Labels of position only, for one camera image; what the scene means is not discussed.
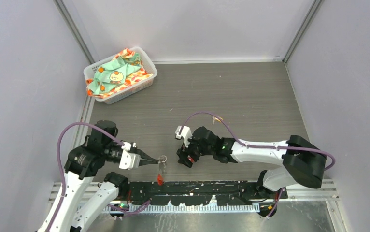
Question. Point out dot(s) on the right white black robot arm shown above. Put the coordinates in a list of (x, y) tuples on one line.
[(297, 160)]

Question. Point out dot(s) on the red keyring with metal chain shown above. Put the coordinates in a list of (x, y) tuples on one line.
[(162, 170)]

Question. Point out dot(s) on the colourful patterned cloth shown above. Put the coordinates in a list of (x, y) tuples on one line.
[(121, 72)]

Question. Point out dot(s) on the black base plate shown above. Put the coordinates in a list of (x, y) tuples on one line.
[(195, 193)]

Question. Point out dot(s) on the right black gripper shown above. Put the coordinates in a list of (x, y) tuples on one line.
[(183, 152)]

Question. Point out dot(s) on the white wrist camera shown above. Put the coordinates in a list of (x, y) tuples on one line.
[(183, 133), (129, 147)]

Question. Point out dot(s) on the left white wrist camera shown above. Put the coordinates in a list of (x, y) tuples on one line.
[(129, 147)]

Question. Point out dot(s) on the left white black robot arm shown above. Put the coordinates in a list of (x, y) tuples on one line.
[(82, 165)]

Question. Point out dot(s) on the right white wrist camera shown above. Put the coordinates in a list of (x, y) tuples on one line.
[(183, 133)]

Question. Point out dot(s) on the key with yellow tag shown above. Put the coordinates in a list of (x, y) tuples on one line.
[(217, 119)]

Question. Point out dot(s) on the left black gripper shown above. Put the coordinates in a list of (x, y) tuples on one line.
[(144, 158)]

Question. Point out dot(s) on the aluminium front rail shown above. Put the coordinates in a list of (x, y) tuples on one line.
[(292, 193)]

